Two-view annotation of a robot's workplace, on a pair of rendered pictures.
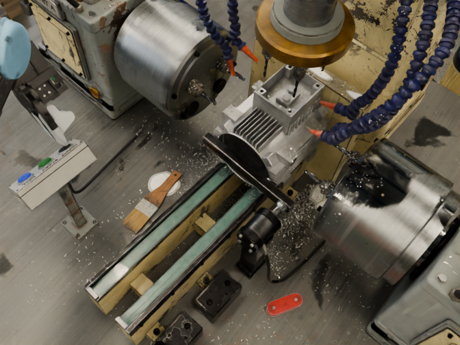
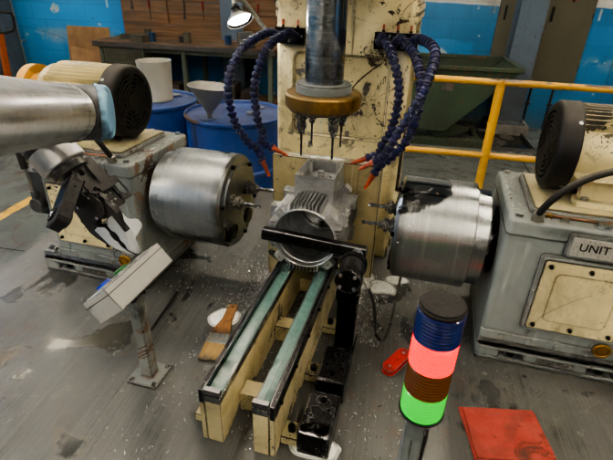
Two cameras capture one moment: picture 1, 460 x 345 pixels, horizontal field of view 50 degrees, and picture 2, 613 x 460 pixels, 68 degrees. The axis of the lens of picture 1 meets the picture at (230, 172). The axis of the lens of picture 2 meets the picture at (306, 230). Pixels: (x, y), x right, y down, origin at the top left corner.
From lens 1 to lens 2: 0.59 m
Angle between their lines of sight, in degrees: 34
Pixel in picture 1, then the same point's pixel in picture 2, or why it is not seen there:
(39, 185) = (125, 283)
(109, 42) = (142, 191)
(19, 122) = (40, 318)
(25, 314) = not seen: outside the picture
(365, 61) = (361, 150)
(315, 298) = not seen: hidden behind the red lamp
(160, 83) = (207, 198)
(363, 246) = (444, 240)
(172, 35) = (206, 159)
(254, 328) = (382, 392)
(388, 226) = (455, 211)
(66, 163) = (146, 263)
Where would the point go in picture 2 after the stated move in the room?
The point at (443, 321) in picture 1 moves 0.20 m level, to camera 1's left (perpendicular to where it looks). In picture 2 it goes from (538, 262) to (458, 281)
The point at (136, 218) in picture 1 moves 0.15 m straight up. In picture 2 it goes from (212, 349) to (207, 297)
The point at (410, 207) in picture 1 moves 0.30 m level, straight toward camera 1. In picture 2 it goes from (462, 193) to (462, 263)
